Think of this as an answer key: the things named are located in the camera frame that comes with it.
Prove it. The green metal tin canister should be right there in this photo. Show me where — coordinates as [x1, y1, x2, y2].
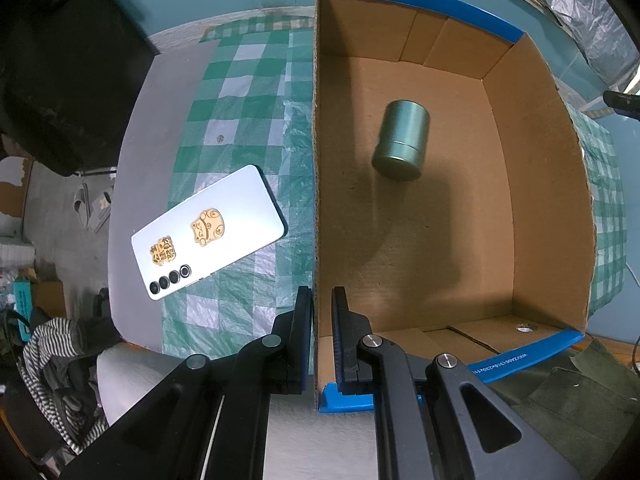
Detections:
[371, 100, 432, 182]

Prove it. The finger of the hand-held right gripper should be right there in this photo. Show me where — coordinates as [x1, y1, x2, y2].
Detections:
[602, 89, 640, 122]

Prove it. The grey white slipper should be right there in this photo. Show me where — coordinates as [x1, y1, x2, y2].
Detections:
[72, 182, 94, 231]
[90, 187, 116, 233]

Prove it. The silver plastic tarp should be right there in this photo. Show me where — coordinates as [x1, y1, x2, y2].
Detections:
[445, 0, 640, 96]

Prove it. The black hanging garment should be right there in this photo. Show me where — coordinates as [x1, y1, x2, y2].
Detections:
[0, 0, 161, 177]

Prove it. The white smartphone with gold stickers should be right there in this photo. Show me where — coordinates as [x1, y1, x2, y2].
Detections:
[131, 164, 288, 302]

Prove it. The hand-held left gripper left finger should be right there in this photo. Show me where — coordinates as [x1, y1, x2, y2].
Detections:
[60, 285, 316, 480]

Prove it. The small brown cardboard box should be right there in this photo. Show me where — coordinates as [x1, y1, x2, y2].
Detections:
[34, 280, 66, 318]

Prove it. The black white striped cloth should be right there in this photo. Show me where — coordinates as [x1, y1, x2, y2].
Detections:
[17, 317, 108, 453]

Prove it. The cardboard box with blue tape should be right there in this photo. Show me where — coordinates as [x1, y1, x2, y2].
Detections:
[312, 0, 596, 416]

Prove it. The small-check green white tablecloth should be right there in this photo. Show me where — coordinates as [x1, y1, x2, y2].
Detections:
[200, 14, 317, 43]

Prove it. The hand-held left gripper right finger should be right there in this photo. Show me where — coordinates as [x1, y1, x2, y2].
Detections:
[331, 286, 583, 480]

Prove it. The teal box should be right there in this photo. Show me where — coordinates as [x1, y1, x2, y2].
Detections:
[12, 280, 36, 341]

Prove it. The olive green cloth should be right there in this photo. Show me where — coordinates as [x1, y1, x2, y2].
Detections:
[492, 337, 640, 480]

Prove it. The large-check green white tablecloth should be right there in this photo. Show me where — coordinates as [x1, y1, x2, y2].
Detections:
[160, 27, 628, 361]

